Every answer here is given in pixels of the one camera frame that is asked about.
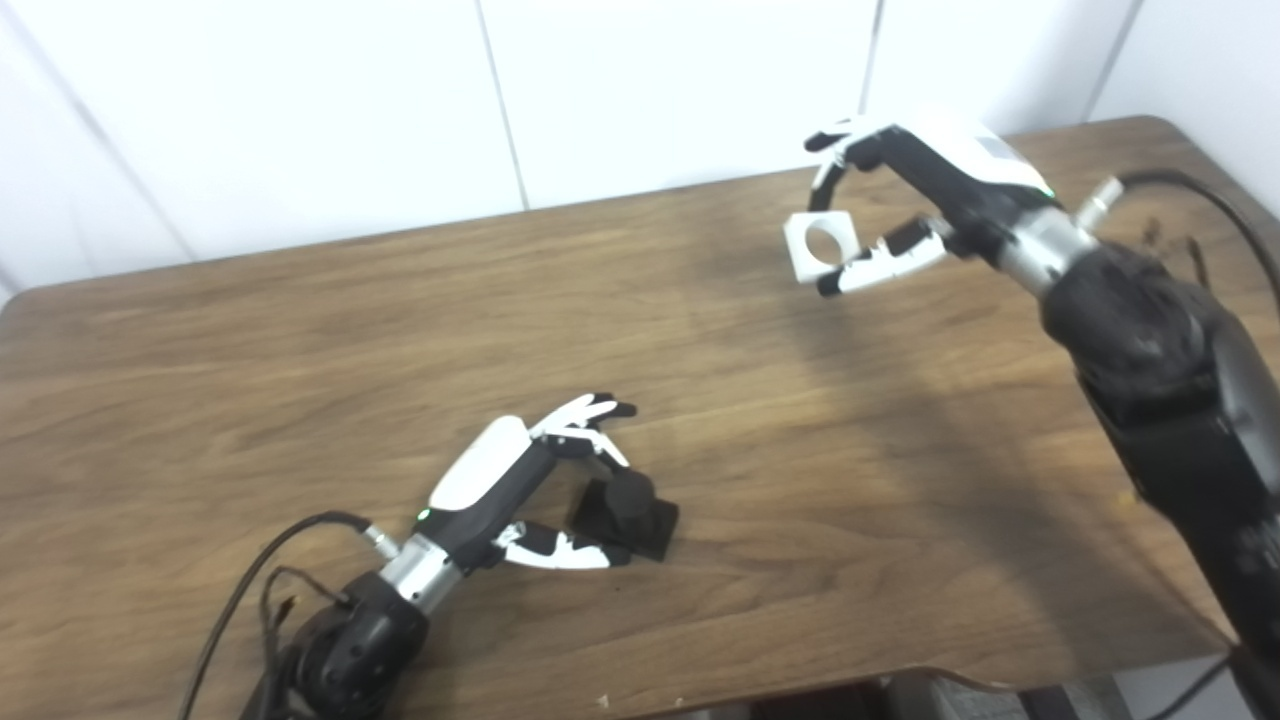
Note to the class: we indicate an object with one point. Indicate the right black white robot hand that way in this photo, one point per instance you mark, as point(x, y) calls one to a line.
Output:
point(960, 170)

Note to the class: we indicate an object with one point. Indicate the black peg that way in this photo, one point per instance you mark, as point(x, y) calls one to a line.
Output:
point(635, 510)

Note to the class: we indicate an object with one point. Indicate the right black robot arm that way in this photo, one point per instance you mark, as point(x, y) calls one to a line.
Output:
point(1150, 340)

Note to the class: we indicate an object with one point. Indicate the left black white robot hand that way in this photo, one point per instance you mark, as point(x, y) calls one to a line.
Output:
point(480, 475)

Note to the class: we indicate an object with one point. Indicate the white square piece with hole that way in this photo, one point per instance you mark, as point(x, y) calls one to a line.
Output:
point(797, 265)

